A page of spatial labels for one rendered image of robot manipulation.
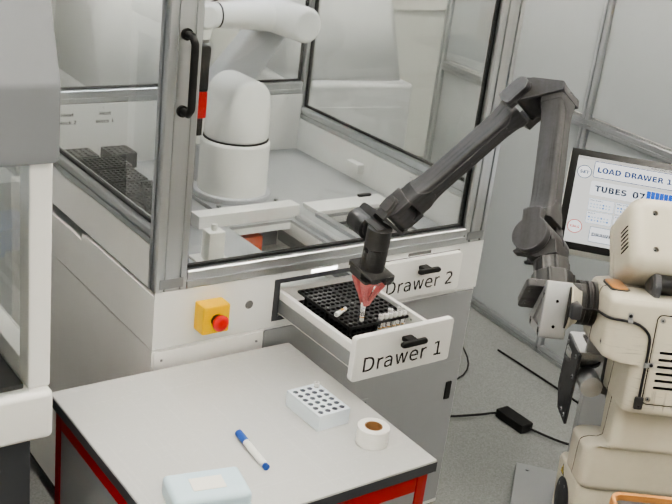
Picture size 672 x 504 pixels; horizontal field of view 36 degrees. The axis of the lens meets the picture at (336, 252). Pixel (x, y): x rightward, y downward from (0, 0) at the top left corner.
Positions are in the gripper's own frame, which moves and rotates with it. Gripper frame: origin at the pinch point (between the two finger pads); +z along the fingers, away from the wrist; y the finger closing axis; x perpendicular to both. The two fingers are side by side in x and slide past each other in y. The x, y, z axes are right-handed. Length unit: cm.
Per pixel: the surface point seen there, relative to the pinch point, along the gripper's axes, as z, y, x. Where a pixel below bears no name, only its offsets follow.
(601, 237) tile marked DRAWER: -4, 6, -83
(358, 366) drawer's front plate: 7.9, -13.1, 8.8
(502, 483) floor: 98, 20, -91
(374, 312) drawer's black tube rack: 5.6, 2.9, -5.8
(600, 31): -31, 106, -173
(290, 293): 9.5, 22.4, 6.0
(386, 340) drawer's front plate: 2.9, -12.2, 1.6
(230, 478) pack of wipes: 11, -34, 51
